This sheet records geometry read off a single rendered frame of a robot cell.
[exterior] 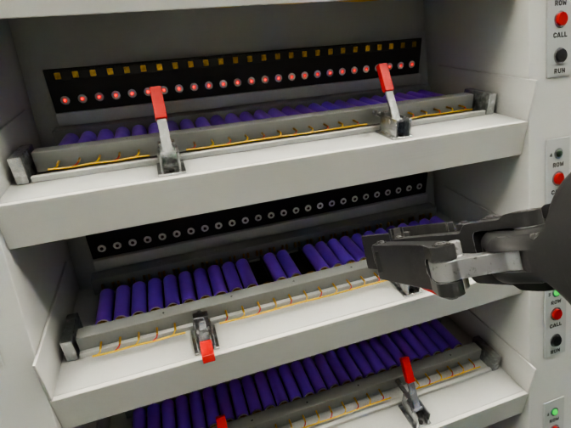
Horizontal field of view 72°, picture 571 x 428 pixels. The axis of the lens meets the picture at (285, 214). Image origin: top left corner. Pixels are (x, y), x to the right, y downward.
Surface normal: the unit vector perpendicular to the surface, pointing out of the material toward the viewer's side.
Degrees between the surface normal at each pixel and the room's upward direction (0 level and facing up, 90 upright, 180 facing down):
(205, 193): 105
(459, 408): 15
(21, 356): 90
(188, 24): 90
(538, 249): 81
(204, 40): 90
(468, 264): 76
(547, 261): 92
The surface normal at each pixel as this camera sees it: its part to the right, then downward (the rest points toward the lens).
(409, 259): -0.97, 0.19
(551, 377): 0.29, 0.17
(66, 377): -0.05, -0.89
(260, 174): 0.31, 0.42
